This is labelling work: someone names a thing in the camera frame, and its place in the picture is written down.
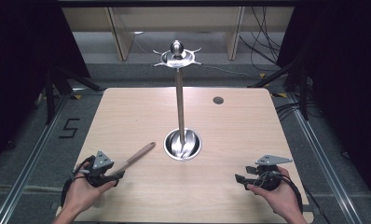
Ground person's right hand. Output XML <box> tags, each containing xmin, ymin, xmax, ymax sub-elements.
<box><xmin>246</xmin><ymin>165</ymin><xmax>300</xmax><ymax>218</ymax></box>

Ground person's left hand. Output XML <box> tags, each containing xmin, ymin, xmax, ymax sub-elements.
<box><xmin>62</xmin><ymin>163</ymin><xmax>117</xmax><ymax>217</ymax></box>

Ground black tripod stand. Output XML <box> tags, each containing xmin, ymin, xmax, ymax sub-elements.
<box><xmin>44</xmin><ymin>64</ymin><xmax>103</xmax><ymax>126</ymax></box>
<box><xmin>248</xmin><ymin>57</ymin><xmax>310</xmax><ymax>121</ymax></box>

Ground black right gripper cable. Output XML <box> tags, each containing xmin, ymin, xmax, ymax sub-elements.
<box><xmin>261</xmin><ymin>170</ymin><xmax>305</xmax><ymax>214</ymax></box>

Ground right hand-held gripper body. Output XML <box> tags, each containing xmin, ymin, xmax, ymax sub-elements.
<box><xmin>254</xmin><ymin>154</ymin><xmax>294</xmax><ymax>191</ymax></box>

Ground aluminium floor rail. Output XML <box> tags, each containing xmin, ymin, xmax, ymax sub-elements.
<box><xmin>0</xmin><ymin>91</ymin><xmax>70</xmax><ymax>224</ymax></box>
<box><xmin>286</xmin><ymin>91</ymin><xmax>364</xmax><ymax>224</ymax></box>

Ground light wooden desk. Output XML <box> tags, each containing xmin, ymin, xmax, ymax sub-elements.
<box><xmin>62</xmin><ymin>6</ymin><xmax>295</xmax><ymax>62</ymax></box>

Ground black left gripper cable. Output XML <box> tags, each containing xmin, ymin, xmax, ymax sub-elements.
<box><xmin>60</xmin><ymin>155</ymin><xmax>96</xmax><ymax>209</ymax></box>

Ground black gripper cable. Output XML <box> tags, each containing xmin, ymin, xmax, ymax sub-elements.
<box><xmin>60</xmin><ymin>155</ymin><xmax>96</xmax><ymax>209</ymax></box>
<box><xmin>261</xmin><ymin>170</ymin><xmax>305</xmax><ymax>214</ymax></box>

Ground black floor cables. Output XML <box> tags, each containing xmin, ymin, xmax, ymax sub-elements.
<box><xmin>274</xmin><ymin>101</ymin><xmax>303</xmax><ymax>122</ymax></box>

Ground wooden-handled kitchen utensil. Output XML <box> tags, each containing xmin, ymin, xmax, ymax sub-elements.
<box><xmin>110</xmin><ymin>141</ymin><xmax>157</xmax><ymax>177</ymax></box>

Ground black curtain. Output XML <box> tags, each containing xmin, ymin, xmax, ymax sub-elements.
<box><xmin>0</xmin><ymin>0</ymin><xmax>92</xmax><ymax>171</ymax></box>
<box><xmin>276</xmin><ymin>0</ymin><xmax>371</xmax><ymax>216</ymax></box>

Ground bundle of black hanging cables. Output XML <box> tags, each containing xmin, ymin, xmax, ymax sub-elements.
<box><xmin>239</xmin><ymin>6</ymin><xmax>288</xmax><ymax>65</ymax></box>

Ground metal utensil rack stand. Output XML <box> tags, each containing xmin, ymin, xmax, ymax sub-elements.
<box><xmin>151</xmin><ymin>39</ymin><xmax>203</xmax><ymax>161</ymax></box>

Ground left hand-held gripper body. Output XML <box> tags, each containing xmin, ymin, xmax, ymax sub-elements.
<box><xmin>84</xmin><ymin>150</ymin><xmax>116</xmax><ymax>189</ymax></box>

